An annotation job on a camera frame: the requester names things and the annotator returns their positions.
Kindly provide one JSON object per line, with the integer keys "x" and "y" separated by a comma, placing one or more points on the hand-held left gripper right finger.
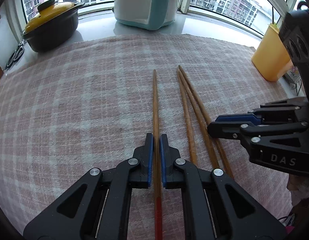
{"x": 162, "y": 160}

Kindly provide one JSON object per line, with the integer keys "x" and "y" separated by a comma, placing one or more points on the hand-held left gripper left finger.
{"x": 150, "y": 160}

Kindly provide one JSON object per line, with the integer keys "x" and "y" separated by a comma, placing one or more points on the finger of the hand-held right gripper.
{"x": 282, "y": 142}
{"x": 282, "y": 112}

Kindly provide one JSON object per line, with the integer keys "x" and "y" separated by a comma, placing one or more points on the orange plastic cup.
{"x": 269, "y": 55}

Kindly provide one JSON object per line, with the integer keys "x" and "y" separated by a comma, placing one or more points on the brown wooden chopstick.
{"x": 193, "y": 95}
{"x": 185, "y": 110}
{"x": 199, "y": 120}

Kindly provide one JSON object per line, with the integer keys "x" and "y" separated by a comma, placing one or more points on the red-ended wooden chopstick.
{"x": 155, "y": 105}

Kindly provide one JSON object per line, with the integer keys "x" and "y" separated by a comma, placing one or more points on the person's right hand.
{"x": 302, "y": 187}

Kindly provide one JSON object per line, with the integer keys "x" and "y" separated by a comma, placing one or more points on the pink checked cloth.
{"x": 82, "y": 105}

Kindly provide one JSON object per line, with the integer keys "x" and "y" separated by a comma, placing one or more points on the black cooking pot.
{"x": 54, "y": 35}

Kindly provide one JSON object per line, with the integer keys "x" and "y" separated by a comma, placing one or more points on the white teal kettle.
{"x": 134, "y": 0}

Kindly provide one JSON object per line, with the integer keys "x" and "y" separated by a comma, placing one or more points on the yellow pot lid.
{"x": 52, "y": 11}

